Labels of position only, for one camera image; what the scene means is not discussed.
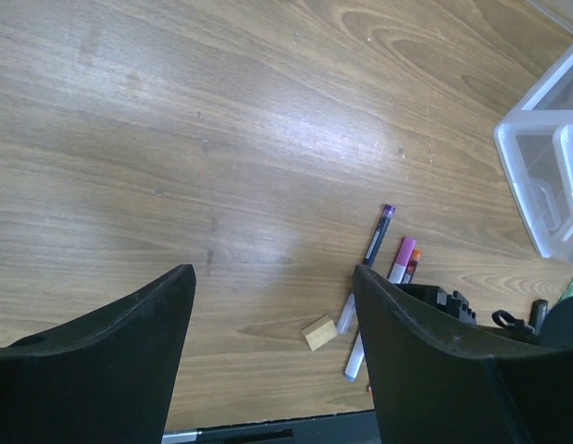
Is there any blue capped white marker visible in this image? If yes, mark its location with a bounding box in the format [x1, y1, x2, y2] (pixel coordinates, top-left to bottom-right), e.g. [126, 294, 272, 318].
[343, 333, 365, 382]

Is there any purple clear pen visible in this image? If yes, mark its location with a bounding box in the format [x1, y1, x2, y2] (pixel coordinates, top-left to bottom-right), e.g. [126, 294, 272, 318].
[336, 204, 395, 335]

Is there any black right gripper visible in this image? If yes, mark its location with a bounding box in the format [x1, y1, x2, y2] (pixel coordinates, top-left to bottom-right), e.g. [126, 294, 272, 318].
[397, 284, 477, 325]

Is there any red clear pen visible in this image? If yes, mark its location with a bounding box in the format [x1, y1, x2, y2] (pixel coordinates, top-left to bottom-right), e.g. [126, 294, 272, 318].
[402, 249, 422, 284]

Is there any small tan eraser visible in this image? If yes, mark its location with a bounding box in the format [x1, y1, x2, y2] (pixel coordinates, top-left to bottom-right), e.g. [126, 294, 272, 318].
[301, 315, 338, 352]

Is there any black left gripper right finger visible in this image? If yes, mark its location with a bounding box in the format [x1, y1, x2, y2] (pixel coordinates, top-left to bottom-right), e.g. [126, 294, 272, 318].
[354, 265, 573, 443]

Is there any pink capped white marker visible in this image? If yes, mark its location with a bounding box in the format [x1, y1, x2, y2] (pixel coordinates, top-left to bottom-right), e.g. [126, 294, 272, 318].
[388, 237, 416, 284]

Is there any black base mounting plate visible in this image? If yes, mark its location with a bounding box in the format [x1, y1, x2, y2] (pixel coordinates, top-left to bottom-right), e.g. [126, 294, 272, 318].
[162, 410, 380, 443]

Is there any white drawer organizer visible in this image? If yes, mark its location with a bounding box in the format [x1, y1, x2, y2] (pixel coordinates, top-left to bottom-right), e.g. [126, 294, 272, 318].
[493, 44, 573, 264]

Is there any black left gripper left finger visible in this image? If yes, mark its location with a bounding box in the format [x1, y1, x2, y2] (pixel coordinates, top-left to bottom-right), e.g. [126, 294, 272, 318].
[0, 265, 196, 443]

